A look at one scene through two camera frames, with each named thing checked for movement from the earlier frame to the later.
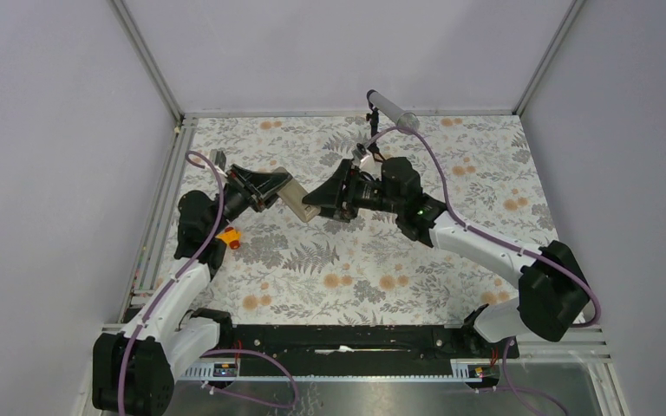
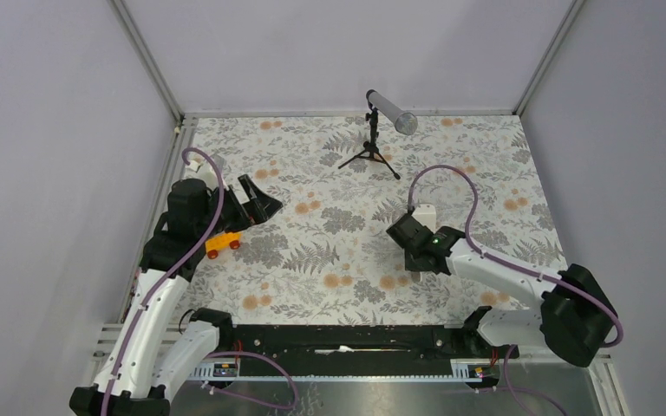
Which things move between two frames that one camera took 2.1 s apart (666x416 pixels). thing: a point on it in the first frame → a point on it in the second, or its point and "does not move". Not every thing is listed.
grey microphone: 392,110 does not move
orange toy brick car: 231,237 does not move
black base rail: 355,350 does not move
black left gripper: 259,188 → 259,207
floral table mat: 369,269 does not move
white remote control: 292,194 → 416,276
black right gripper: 332,198 → 409,263
